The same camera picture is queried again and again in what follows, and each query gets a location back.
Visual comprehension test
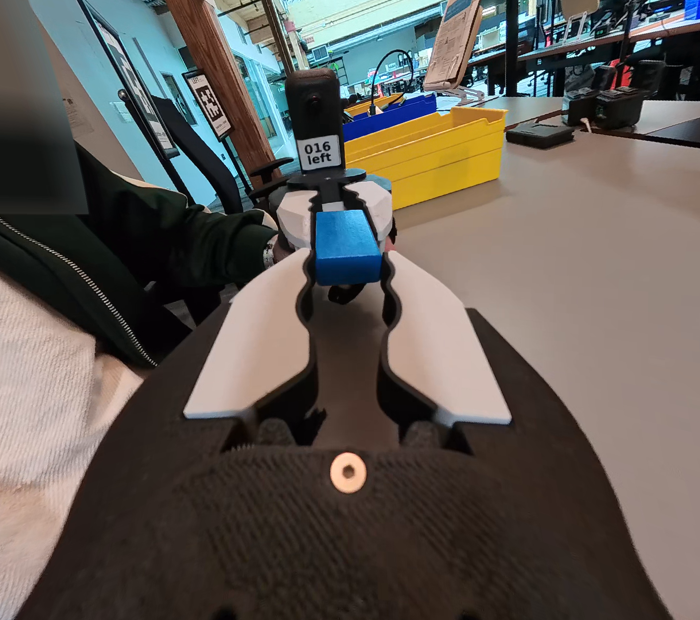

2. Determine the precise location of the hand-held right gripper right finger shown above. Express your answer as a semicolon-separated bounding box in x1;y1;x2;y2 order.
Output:
377;251;513;446

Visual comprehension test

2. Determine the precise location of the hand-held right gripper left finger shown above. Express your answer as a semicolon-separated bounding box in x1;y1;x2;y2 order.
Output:
183;248;320;446

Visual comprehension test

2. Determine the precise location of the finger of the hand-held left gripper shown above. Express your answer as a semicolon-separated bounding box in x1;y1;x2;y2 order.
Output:
276;189;318;251
354;182;394;250

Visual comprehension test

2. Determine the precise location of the blue rectangular block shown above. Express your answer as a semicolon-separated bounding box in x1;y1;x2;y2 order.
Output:
314;210;382;286

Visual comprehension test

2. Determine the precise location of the yellow plastic bin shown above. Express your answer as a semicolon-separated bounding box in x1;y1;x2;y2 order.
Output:
343;107;508;212
345;95;407;119

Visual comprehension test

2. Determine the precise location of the person's left forearm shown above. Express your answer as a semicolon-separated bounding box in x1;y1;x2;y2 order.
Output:
109;177;280;288

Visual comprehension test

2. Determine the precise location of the grey desk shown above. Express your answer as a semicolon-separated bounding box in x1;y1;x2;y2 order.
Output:
235;95;700;620

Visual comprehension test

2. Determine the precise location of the black desk mat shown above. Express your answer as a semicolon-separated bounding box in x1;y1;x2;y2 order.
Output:
645;119;700;148

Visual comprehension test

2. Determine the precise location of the person's left hand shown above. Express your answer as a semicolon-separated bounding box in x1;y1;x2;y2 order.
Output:
271;236;300;266

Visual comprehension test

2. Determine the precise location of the black office chair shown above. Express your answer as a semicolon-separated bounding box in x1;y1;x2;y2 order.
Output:
249;156;297;206

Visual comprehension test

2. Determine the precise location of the black framed marker sign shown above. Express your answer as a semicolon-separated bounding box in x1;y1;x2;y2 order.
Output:
183;69;236;143

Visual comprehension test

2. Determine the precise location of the black high-back chair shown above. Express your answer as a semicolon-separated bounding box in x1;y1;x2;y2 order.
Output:
150;96;245;217

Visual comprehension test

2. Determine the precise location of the cardboard sheet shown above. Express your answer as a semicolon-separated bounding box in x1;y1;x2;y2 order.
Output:
424;0;515;92

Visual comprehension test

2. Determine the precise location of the black flat box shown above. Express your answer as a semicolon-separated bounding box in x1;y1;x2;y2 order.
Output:
506;122;576;150

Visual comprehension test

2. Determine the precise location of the large black framed poster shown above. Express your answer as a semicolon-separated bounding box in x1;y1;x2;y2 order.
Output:
73;0;182;159

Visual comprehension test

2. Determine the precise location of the person's green jacket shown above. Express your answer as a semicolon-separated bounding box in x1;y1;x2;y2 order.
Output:
0;144;274;370

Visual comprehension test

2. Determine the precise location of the person's white clothing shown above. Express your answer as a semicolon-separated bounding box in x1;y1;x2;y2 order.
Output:
0;270;147;620

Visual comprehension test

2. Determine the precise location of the black pole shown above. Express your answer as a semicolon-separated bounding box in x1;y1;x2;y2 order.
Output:
504;0;522;98

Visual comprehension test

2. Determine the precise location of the black battery charger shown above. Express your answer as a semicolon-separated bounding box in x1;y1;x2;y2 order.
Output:
566;89;600;128
595;89;646;132

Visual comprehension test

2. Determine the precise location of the black looped cable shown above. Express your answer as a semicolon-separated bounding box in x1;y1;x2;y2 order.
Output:
369;49;415;116

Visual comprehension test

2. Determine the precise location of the wooden post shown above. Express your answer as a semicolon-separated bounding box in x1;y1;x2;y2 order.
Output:
127;0;278;176

